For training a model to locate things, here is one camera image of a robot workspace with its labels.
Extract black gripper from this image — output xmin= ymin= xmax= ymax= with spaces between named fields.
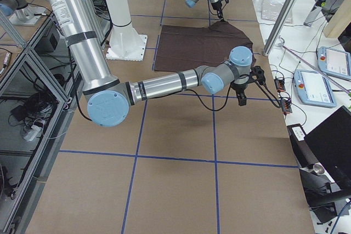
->
xmin=211 ymin=2 xmax=225 ymax=22
xmin=231 ymin=82 xmax=248 ymax=106

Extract dark brown t-shirt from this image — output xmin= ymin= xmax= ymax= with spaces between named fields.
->
xmin=154 ymin=21 xmax=253 ymax=72

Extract near teach pendant tablet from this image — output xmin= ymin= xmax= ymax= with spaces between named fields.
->
xmin=293 ymin=70 xmax=337 ymax=108

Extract teach pendant tablet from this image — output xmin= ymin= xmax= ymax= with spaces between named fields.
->
xmin=317 ymin=47 xmax=350 ymax=81
xmin=293 ymin=70 xmax=337 ymax=108

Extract brown paper table cover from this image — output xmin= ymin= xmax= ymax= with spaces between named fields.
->
xmin=35 ymin=0 xmax=316 ymax=234

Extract far teach pendant tablet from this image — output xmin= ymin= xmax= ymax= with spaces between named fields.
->
xmin=317 ymin=47 xmax=350 ymax=81

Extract black laptop monitor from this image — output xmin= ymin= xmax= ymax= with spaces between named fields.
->
xmin=305 ymin=106 xmax=350 ymax=189

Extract aluminium frame post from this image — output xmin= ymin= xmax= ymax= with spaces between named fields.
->
xmin=263 ymin=0 xmax=296 ymax=56

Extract white pedestal base plate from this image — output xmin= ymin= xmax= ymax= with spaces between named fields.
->
xmin=106 ymin=33 xmax=148 ymax=61

